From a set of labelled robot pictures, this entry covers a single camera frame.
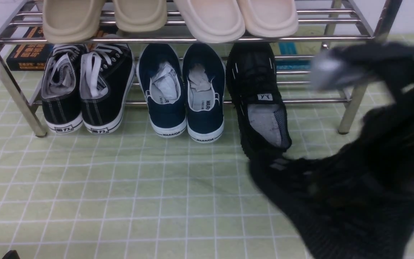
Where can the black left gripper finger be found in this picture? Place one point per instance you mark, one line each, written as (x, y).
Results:
(12, 254)

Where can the black knit sneaker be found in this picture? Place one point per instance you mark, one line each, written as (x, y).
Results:
(357, 203)
(251, 78)

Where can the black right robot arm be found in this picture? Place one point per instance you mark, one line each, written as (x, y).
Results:
(379, 72)

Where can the navy slip-on shoe left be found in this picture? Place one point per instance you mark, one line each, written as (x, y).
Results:
(160, 78)

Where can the navy slip-on shoe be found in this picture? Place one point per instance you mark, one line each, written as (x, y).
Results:
(203, 72)
(160, 78)

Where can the navy slip-on shoe right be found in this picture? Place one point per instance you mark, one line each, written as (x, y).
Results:
(203, 72)

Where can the black knit sneaker on rack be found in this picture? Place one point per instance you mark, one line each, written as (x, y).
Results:
(251, 78)

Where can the chrome metal shoe rack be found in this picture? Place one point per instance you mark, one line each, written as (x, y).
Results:
(343, 20)

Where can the green checkered tablecloth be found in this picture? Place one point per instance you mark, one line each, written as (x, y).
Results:
(133, 195)

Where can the black canvas sneaker far left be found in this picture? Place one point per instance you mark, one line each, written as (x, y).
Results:
(60, 88)

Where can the black canvas sneaker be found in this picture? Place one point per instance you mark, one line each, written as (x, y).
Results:
(106, 76)
(60, 88)

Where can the black orange book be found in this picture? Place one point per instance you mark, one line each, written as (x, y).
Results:
(33, 57)

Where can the beige slipper far left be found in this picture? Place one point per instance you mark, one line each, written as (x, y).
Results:
(68, 21)

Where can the beige slipper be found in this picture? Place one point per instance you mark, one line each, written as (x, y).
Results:
(68, 21)
(140, 15)

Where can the pink slipper left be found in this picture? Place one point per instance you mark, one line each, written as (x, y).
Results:
(212, 21)

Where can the pink slipper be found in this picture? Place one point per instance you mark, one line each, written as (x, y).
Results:
(269, 18)
(212, 21)

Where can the pink slipper right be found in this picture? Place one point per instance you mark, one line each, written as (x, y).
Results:
(269, 18)

